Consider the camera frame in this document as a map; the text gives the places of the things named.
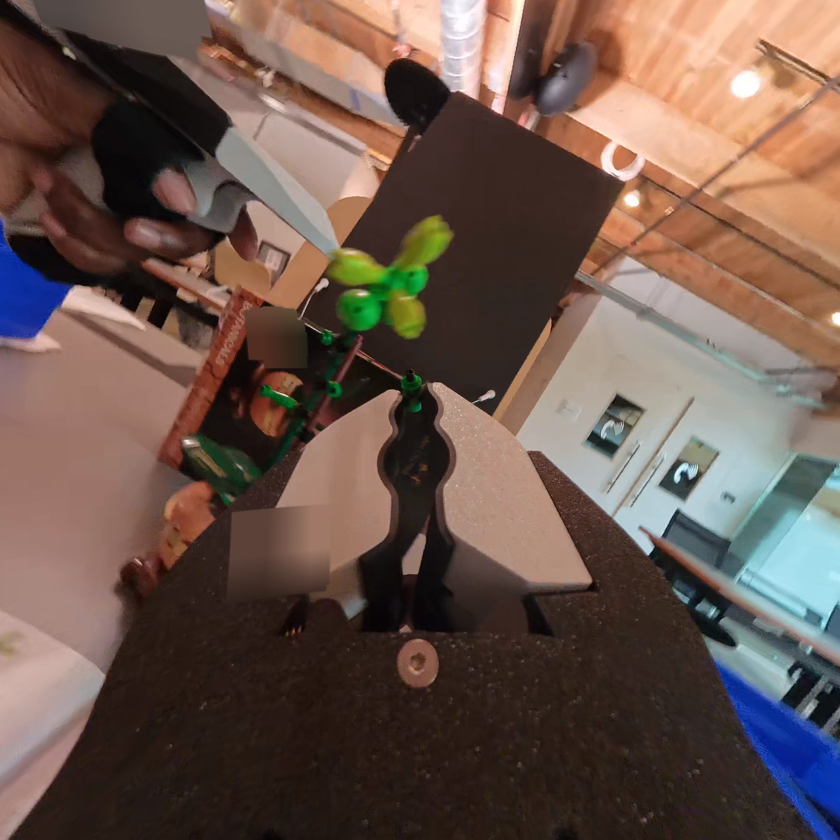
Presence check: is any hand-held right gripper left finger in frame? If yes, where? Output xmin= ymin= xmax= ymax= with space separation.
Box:
xmin=279 ymin=389 xmax=411 ymax=631

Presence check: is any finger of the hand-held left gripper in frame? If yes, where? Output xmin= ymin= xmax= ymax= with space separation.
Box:
xmin=215 ymin=126 xmax=340 ymax=255

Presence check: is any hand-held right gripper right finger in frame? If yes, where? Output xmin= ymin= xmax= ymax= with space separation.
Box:
xmin=420 ymin=382 xmax=595 ymax=631

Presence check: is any green brick plant stem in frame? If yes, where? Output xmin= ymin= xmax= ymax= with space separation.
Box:
xmin=259 ymin=215 xmax=455 ymax=463

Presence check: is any orange toy-brick pumpkin model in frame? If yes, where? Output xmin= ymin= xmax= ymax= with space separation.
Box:
xmin=131 ymin=481 xmax=219 ymax=578

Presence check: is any grey desk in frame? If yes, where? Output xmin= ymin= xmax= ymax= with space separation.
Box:
xmin=0 ymin=289 xmax=263 ymax=677

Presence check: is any person's left hand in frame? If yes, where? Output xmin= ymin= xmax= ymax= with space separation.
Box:
xmin=0 ymin=20 xmax=261 ymax=277

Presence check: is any cardboard box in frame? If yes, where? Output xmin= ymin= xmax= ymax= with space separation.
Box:
xmin=213 ymin=196 xmax=374 ymax=311

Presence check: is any brown brick stick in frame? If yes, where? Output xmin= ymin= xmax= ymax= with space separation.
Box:
xmin=308 ymin=333 xmax=364 ymax=434

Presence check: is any dark green brick leaf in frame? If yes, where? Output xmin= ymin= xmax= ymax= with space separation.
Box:
xmin=179 ymin=435 xmax=262 ymax=503

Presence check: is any black round disc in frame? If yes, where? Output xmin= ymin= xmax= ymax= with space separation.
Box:
xmin=383 ymin=58 xmax=452 ymax=130

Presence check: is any group of black office chairs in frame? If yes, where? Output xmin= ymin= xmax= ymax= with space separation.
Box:
xmin=659 ymin=508 xmax=739 ymax=647

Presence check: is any dark orchid print box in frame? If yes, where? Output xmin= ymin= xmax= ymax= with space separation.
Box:
xmin=157 ymin=92 xmax=626 ymax=475

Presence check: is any blue plastic bin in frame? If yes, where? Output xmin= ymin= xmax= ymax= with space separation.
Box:
xmin=0 ymin=222 xmax=74 ymax=343

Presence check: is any dark dome ceiling fixture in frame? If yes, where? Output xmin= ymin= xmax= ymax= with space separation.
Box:
xmin=508 ymin=41 xmax=599 ymax=120

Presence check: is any blue panel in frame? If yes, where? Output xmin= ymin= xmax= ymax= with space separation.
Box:
xmin=714 ymin=656 xmax=840 ymax=840

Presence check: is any white paper sheet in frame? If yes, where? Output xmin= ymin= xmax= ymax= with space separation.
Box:
xmin=0 ymin=609 xmax=107 ymax=791

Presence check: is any silver ventilation duct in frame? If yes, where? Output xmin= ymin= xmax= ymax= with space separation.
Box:
xmin=438 ymin=0 xmax=491 ymax=89

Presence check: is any white cable coil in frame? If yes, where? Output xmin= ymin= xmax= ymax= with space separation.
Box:
xmin=600 ymin=139 xmax=648 ymax=182

